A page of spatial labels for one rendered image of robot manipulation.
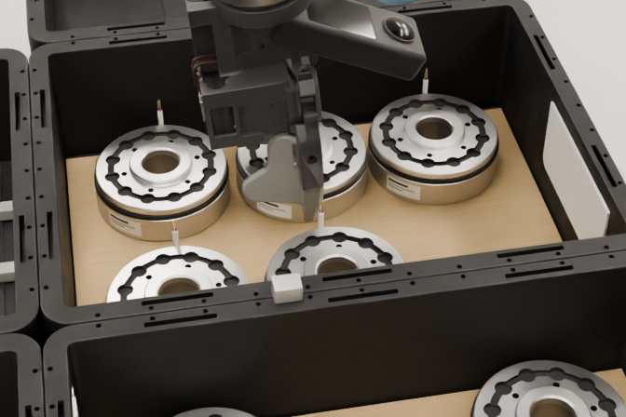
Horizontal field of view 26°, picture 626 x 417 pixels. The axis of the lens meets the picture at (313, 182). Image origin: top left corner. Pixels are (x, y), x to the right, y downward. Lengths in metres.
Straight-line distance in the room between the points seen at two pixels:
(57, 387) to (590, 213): 0.40
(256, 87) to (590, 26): 0.65
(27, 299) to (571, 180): 0.40
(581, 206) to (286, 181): 0.21
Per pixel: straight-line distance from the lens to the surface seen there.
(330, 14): 0.93
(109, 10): 1.29
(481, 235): 1.04
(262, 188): 0.99
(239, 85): 0.93
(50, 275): 0.88
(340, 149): 1.06
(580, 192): 0.99
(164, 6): 1.28
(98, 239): 1.05
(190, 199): 1.02
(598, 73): 1.44
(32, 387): 0.82
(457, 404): 0.93
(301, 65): 0.94
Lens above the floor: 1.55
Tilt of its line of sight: 42 degrees down
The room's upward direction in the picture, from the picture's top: straight up
